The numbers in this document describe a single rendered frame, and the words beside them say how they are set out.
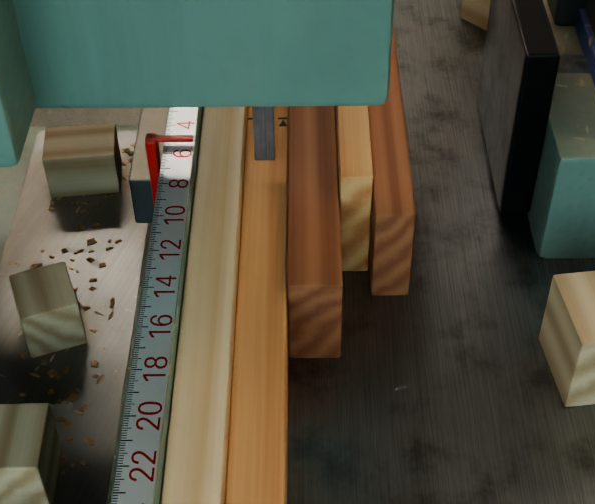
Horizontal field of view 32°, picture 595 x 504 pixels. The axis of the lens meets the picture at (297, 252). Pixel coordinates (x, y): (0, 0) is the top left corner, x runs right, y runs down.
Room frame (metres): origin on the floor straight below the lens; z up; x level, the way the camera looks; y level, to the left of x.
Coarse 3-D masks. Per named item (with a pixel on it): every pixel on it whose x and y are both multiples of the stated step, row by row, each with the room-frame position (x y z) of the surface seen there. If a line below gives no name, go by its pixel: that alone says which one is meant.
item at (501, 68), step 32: (512, 0) 0.41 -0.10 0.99; (512, 32) 0.40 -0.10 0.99; (544, 32) 0.38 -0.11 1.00; (512, 64) 0.39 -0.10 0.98; (544, 64) 0.37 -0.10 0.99; (576, 64) 0.41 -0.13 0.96; (480, 96) 0.45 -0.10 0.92; (512, 96) 0.38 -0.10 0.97; (544, 96) 0.37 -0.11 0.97; (512, 128) 0.37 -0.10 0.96; (544, 128) 0.37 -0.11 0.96; (512, 160) 0.37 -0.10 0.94; (512, 192) 0.37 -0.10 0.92
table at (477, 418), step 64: (448, 0) 0.57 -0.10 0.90; (448, 64) 0.50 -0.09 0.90; (448, 128) 0.44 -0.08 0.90; (448, 192) 0.39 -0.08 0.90; (448, 256) 0.34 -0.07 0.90; (512, 256) 0.34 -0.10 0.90; (384, 320) 0.30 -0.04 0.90; (448, 320) 0.30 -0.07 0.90; (512, 320) 0.30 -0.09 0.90; (320, 384) 0.27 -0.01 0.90; (384, 384) 0.27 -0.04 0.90; (448, 384) 0.27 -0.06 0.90; (512, 384) 0.27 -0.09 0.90; (320, 448) 0.24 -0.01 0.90; (384, 448) 0.24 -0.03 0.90; (448, 448) 0.24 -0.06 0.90; (512, 448) 0.24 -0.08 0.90; (576, 448) 0.24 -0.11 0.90
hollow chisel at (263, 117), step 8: (256, 112) 0.35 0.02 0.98; (264, 112) 0.35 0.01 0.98; (272, 112) 0.35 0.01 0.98; (256, 120) 0.35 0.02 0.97; (264, 120) 0.35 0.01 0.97; (272, 120) 0.35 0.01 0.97; (256, 128) 0.35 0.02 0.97; (264, 128) 0.35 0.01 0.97; (272, 128) 0.35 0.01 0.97; (256, 136) 0.35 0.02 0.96; (264, 136) 0.35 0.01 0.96; (272, 136) 0.35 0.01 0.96; (256, 144) 0.35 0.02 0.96; (264, 144) 0.35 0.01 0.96; (272, 144) 0.35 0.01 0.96; (256, 152) 0.35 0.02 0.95; (264, 152) 0.35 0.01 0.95; (272, 152) 0.35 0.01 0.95
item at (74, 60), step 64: (64, 0) 0.32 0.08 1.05; (128, 0) 0.32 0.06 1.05; (192, 0) 0.32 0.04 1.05; (256, 0) 0.32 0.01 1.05; (320, 0) 0.32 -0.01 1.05; (384, 0) 0.32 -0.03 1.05; (64, 64) 0.32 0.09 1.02; (128, 64) 0.32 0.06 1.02; (192, 64) 0.32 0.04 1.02; (256, 64) 0.32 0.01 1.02; (320, 64) 0.32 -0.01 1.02; (384, 64) 0.32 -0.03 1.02
